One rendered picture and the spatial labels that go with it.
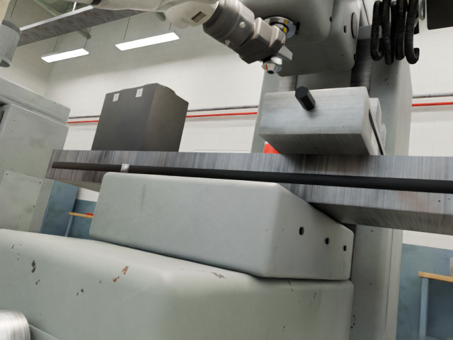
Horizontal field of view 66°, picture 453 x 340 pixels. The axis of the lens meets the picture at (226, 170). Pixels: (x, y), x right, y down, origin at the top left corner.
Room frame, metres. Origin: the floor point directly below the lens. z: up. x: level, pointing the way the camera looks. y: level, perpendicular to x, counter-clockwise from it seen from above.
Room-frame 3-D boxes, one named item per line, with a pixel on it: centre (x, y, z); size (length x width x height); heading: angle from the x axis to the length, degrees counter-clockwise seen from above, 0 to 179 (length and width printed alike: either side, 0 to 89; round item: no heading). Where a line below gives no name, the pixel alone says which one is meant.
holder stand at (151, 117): (0.91, 0.25, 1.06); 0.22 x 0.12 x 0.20; 51
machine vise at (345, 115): (0.61, -0.19, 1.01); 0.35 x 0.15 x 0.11; 149
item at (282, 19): (0.73, -0.06, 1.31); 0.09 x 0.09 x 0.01
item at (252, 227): (0.73, -0.06, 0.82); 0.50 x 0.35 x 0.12; 148
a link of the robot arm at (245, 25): (0.68, 0.01, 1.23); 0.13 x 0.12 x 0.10; 39
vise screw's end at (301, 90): (0.45, -0.09, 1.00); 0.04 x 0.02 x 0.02; 149
